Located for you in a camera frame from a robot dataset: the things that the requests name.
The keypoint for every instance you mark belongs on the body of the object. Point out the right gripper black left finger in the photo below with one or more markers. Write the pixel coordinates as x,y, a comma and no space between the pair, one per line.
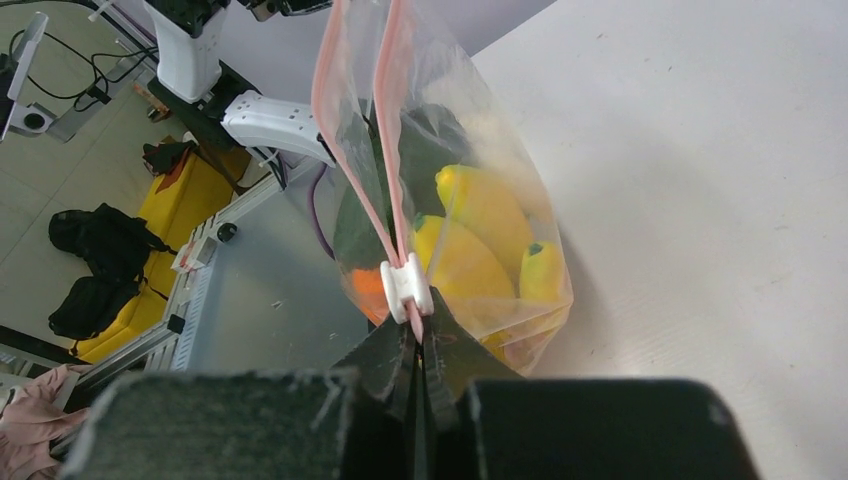
345,422

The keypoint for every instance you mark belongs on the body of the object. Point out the yellow banana bunch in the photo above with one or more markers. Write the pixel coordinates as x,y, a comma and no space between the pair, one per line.
458,263
485,205
542,275

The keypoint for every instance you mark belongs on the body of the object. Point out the pink cloth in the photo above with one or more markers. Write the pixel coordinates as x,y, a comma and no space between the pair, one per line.
30,422

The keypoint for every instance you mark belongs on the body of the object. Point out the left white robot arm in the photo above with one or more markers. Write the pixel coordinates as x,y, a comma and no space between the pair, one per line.
214,101

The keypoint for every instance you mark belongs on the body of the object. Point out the clear zip top bag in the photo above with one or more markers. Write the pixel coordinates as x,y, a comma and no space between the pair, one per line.
432,168

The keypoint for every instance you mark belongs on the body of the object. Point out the white bag zipper slider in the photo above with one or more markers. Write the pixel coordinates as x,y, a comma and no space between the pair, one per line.
406,290

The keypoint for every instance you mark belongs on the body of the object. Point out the black backpack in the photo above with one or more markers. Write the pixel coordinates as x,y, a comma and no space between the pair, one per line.
116,248

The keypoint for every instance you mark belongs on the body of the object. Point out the orange toy orange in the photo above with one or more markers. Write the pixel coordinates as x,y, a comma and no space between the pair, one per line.
369,296

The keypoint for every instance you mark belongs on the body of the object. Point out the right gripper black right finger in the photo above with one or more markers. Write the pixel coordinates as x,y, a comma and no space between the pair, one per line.
487,422

